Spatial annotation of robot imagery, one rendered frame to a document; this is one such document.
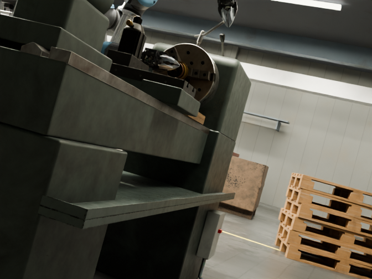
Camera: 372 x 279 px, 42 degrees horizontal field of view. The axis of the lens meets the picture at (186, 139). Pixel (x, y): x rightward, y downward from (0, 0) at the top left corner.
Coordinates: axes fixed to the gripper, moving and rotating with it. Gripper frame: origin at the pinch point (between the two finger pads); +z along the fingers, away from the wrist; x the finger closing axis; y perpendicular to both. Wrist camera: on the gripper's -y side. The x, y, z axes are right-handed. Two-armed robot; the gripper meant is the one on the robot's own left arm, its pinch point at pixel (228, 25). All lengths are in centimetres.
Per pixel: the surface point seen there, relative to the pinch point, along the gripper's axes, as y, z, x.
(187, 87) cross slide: 50, 39, -9
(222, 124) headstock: -23, 44, -9
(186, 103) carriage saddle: 57, 46, -8
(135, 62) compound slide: 50, 27, -29
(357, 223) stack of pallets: -275, 115, 74
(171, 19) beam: -822, -314, -245
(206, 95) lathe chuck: -4.7, 31.7, -13.0
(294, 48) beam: -796, -208, 23
